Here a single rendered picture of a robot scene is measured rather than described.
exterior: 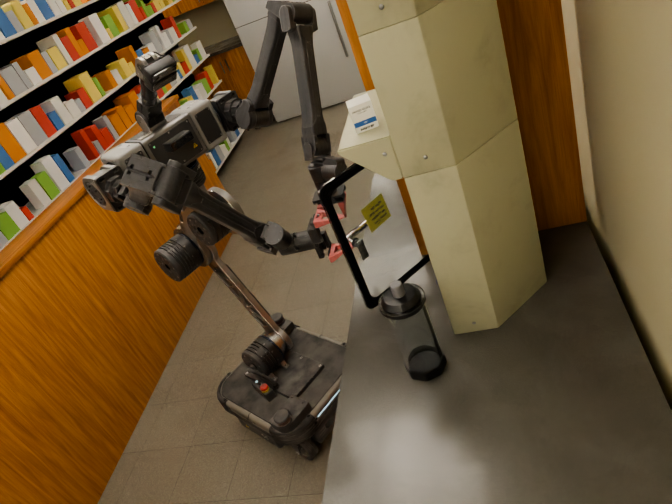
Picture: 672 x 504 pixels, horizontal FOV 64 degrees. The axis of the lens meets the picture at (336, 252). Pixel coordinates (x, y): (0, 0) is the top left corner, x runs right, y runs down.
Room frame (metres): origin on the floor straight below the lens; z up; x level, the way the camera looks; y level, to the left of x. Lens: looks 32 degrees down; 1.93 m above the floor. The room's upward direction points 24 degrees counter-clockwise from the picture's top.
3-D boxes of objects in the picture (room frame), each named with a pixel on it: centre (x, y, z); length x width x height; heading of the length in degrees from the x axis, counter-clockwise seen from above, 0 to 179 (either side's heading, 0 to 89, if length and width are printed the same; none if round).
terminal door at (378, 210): (1.23, -0.15, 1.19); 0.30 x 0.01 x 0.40; 115
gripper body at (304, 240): (1.30, 0.06, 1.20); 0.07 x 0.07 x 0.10; 70
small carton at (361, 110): (1.10, -0.17, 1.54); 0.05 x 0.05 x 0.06; 83
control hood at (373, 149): (1.17, -0.20, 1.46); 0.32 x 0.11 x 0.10; 159
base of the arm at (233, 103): (1.89, 0.11, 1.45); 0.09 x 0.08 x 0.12; 127
